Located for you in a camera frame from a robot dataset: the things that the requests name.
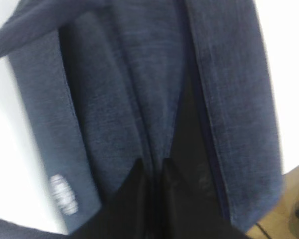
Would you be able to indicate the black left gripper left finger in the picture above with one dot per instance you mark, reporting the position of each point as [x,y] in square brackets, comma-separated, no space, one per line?
[125,215]

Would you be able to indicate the navy blue lunch bag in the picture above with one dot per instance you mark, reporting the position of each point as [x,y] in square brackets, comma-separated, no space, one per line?
[107,82]

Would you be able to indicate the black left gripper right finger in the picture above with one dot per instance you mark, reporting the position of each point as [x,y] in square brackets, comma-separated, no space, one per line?
[188,214]

